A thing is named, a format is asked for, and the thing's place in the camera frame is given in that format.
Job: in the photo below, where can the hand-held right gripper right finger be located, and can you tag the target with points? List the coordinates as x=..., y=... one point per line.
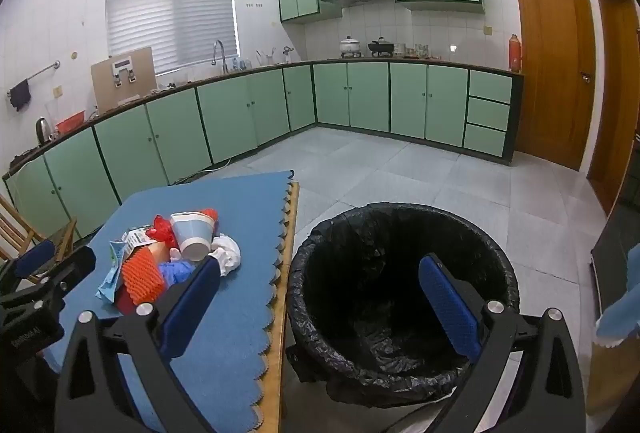
x=450, y=308

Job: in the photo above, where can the white window blind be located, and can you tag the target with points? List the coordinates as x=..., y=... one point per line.
x=170, y=13

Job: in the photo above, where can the red plastic bag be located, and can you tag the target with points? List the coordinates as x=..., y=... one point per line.
x=161, y=227

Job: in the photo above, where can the red basin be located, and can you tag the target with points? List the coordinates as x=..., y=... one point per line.
x=70, y=122

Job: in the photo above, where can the bin with black bag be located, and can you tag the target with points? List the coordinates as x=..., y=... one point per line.
x=350, y=293

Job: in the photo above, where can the metal towel rail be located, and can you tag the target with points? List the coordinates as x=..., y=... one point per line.
x=42, y=70

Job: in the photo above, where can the cardboard box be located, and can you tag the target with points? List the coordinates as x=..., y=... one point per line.
x=125, y=93

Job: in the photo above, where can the white tissue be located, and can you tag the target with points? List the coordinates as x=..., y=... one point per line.
x=227, y=255

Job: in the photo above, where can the dark cabinet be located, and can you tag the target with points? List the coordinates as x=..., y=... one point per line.
x=607, y=258

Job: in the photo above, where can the white pot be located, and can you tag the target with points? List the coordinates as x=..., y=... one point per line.
x=350, y=46

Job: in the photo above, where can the green lower cabinets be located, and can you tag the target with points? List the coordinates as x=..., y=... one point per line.
x=370, y=93

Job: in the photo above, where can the blue and white paper cup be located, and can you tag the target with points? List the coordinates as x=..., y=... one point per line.
x=192, y=233

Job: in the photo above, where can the light blue cloth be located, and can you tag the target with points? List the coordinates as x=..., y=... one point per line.
x=620, y=313

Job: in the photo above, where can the light blue packet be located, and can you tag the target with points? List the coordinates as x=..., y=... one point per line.
x=111, y=280

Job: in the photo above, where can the blue scalloped table mat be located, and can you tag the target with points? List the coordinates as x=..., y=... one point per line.
x=240, y=313

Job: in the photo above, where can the metal kettle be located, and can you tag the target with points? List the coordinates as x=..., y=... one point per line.
x=44, y=130

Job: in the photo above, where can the wooden table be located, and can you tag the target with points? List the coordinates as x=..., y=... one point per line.
x=278, y=348

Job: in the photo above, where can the wooden chair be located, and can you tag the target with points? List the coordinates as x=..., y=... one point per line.
x=12, y=233

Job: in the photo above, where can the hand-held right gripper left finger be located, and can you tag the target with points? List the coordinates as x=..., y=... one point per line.
x=192, y=308

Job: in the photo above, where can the metal faucet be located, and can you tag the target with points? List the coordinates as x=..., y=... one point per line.
x=223, y=63

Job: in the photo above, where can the red thermos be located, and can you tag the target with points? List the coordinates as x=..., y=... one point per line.
x=515, y=55

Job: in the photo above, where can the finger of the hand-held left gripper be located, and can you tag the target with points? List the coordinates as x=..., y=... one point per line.
x=35, y=258
x=75, y=265

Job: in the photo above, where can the black wok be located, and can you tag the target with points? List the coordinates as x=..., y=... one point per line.
x=381, y=47

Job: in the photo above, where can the wooden door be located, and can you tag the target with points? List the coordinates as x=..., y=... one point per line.
x=550, y=63
x=615, y=113

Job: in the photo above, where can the blue plastic wrapper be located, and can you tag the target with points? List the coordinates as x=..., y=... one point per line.
x=175, y=270

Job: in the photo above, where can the dark towel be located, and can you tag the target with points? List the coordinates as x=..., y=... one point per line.
x=20, y=95

